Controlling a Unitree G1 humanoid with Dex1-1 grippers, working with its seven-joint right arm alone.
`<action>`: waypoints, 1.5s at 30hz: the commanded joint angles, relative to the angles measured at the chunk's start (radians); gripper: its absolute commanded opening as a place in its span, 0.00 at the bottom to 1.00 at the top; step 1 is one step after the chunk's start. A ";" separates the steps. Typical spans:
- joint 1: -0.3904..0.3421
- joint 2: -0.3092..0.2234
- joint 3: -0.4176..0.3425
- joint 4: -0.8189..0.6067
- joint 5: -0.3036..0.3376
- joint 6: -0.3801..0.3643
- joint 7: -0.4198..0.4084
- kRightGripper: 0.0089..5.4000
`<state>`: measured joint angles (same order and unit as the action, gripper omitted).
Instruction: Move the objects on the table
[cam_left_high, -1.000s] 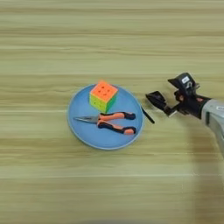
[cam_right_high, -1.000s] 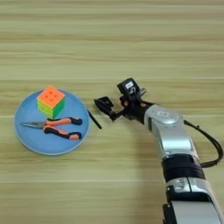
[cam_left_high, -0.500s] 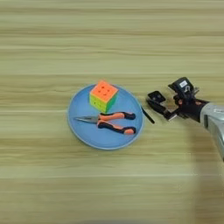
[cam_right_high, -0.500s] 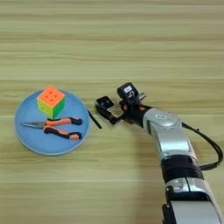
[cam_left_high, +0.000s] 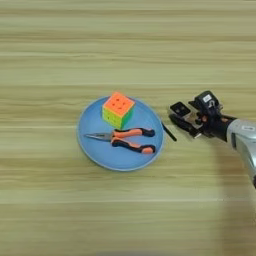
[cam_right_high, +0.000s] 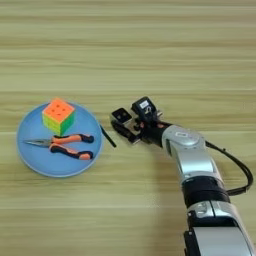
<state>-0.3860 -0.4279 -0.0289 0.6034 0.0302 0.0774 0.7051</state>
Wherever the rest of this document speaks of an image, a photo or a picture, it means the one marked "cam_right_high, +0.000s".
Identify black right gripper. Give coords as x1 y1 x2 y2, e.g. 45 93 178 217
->
110 119 173 148

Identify thin black stick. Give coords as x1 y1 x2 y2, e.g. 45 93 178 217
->
99 124 118 149

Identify colourful puzzle cube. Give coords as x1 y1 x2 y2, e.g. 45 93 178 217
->
41 97 77 137

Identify black box with white label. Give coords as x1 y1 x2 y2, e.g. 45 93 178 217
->
130 96 159 123

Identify orange black needle-nose pliers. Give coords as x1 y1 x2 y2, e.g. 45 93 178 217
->
23 133 95 161

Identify blue round plate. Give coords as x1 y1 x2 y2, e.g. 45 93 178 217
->
16 101 105 179

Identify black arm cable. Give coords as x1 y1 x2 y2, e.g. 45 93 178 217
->
204 140 255 197

